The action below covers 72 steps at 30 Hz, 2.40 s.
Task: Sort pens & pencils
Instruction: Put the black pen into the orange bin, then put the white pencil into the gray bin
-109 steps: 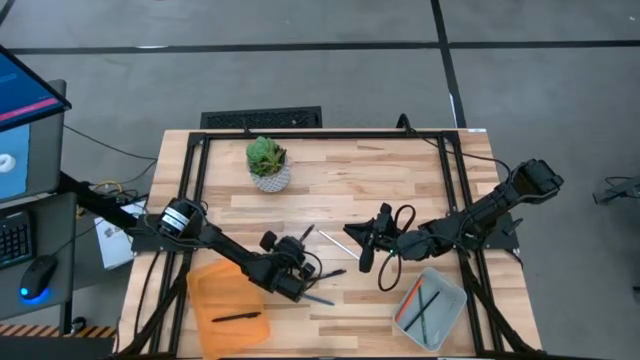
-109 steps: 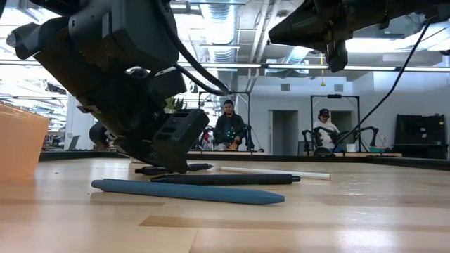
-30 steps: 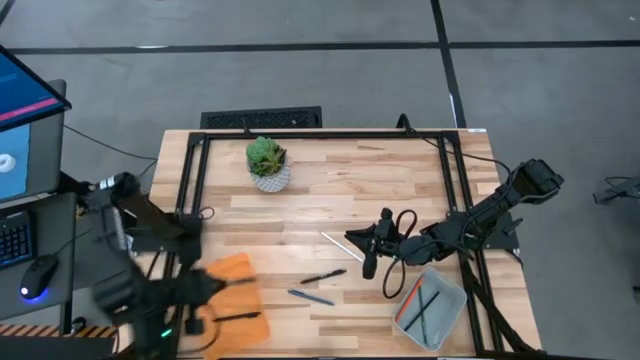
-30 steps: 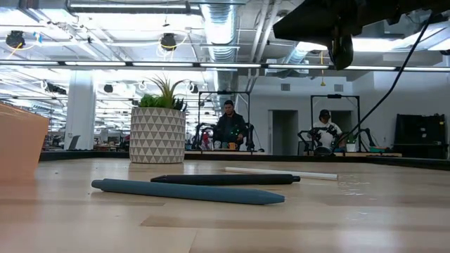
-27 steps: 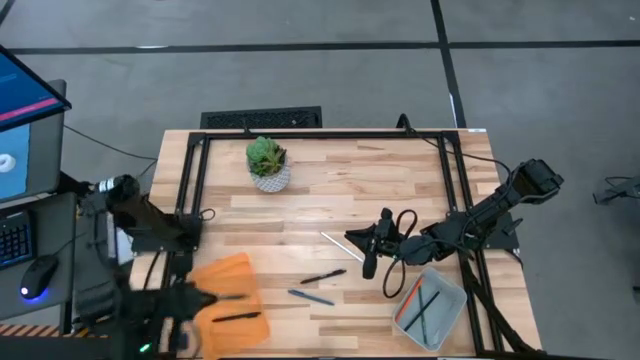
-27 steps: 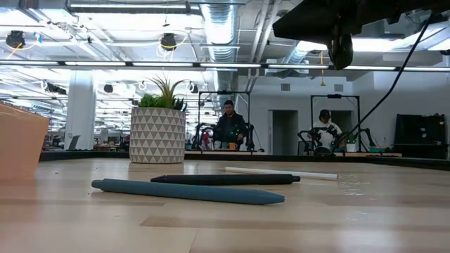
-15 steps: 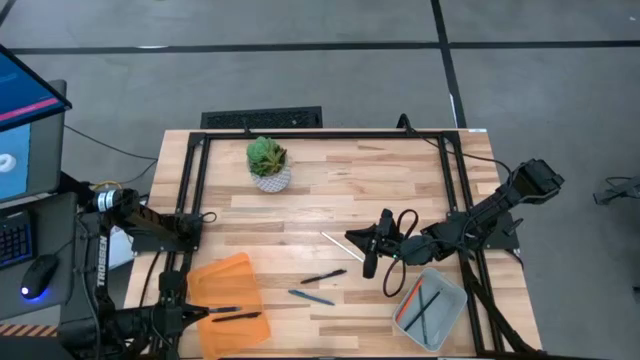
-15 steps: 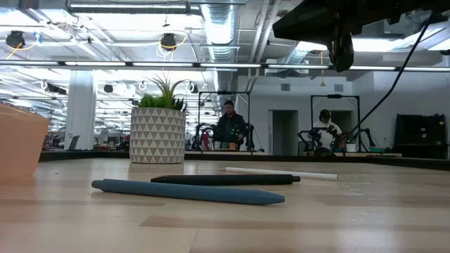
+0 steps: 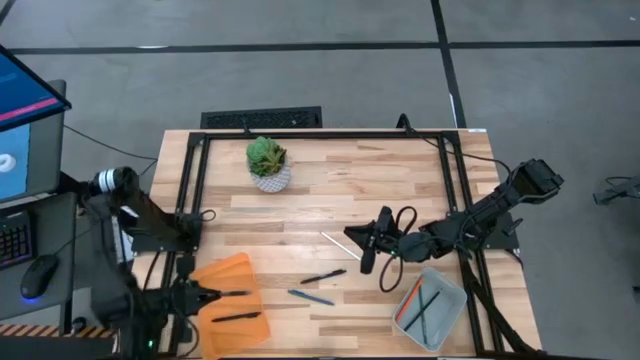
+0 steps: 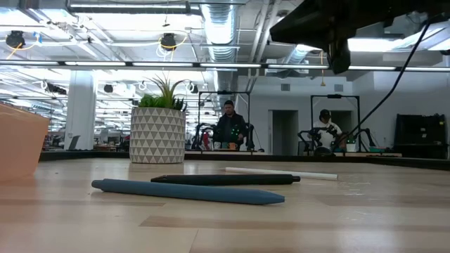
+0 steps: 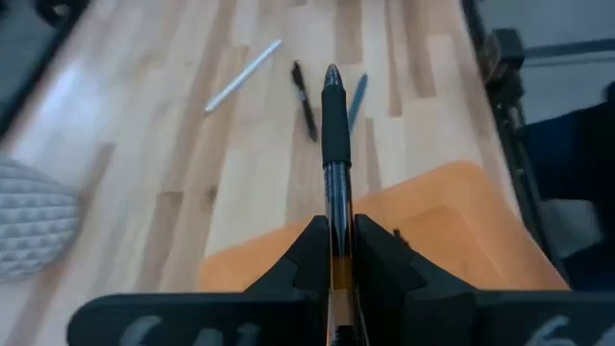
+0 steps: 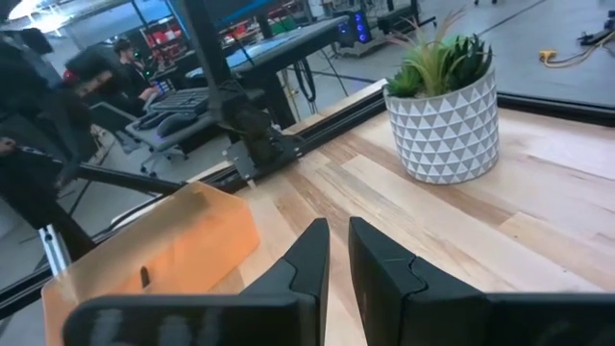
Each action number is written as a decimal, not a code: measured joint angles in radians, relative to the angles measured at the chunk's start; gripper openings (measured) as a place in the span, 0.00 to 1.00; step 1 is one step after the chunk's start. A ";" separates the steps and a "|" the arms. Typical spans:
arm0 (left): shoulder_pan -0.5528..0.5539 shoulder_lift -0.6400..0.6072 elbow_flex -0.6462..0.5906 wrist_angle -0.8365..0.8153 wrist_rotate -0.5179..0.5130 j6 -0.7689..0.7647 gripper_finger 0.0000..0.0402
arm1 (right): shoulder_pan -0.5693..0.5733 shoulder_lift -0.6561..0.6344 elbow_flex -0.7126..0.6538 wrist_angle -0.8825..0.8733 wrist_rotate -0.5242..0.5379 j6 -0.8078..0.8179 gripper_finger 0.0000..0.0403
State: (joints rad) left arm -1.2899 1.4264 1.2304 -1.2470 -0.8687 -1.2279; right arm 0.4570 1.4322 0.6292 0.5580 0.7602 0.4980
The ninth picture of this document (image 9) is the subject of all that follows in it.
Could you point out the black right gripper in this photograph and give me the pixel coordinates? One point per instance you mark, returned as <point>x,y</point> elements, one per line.
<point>382,240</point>

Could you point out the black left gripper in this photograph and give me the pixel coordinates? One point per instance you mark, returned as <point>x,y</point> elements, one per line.
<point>186,299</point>

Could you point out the white pencil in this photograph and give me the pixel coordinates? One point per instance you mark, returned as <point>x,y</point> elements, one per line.
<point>340,246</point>

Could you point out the glossy black clip pen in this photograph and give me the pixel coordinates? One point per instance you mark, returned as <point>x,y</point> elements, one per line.
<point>237,293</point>

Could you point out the matte black pen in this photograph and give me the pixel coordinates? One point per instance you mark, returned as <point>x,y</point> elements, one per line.
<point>235,317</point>

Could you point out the black pen scale print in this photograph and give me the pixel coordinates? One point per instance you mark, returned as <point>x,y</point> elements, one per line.
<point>322,276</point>

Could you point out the blue pen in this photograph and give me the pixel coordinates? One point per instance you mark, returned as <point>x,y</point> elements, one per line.
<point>310,297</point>

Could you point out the orange pencil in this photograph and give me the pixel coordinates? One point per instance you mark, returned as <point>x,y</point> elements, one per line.
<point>410,300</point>

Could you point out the black pencil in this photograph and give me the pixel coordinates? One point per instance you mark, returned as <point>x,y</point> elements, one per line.
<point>432,299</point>

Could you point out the green pencil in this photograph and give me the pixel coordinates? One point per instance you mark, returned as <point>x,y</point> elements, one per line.
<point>423,320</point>

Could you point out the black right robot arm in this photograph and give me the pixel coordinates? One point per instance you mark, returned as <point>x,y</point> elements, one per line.
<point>500,205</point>

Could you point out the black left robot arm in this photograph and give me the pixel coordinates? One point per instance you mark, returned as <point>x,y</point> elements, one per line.
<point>150,220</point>

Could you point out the orange plastic bin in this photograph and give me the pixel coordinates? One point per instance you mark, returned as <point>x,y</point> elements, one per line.
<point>235,335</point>

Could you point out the grey white triangle-pattern pot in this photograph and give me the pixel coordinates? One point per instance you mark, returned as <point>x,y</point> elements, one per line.
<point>272,184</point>

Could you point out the grey plastic bin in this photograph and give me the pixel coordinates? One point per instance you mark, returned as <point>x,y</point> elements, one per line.
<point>450,305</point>

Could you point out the green succulent plant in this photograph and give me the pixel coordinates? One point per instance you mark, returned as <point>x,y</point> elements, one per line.
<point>265,156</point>

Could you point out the black keyboard at table edge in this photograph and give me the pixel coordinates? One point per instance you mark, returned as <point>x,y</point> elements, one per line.
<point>260,119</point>

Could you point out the dark grey desk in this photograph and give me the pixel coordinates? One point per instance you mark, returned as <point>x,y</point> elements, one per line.
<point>60,225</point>

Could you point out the black computer mouse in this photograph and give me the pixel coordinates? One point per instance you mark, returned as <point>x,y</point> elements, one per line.
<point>39,275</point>

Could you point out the monitor with light blue screen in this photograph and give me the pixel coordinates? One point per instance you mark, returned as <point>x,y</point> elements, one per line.
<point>20,165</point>

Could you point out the monitor with pink stripe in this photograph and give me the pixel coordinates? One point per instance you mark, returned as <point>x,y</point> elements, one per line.
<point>25,95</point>

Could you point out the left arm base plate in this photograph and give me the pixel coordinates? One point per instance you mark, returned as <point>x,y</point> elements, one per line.
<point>165,245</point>

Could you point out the black metal table frame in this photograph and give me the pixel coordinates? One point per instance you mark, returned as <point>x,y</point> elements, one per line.
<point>325,135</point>

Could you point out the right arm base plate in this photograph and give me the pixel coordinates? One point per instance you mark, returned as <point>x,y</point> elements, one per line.
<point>505,240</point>

